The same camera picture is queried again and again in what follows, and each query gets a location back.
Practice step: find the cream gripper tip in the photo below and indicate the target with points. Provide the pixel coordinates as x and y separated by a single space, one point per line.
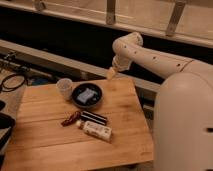
111 73

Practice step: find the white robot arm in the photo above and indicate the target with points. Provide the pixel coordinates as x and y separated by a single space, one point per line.
130 49

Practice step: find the blue sponge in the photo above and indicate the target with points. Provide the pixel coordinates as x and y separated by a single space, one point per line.
86 95

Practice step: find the black round bowl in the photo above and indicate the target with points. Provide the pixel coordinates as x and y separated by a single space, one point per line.
92 102

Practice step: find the white plastic cup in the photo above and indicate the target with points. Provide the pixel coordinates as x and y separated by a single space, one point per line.
64 86

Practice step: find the red brown wrapped snack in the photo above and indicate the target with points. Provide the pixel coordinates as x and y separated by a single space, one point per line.
73 118

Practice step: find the white lotion bottle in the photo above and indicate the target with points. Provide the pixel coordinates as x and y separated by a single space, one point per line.
95 130

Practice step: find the white robot body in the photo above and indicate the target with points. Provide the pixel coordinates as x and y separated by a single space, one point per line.
183 124

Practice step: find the black object at left edge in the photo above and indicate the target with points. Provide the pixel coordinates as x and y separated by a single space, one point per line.
7 123

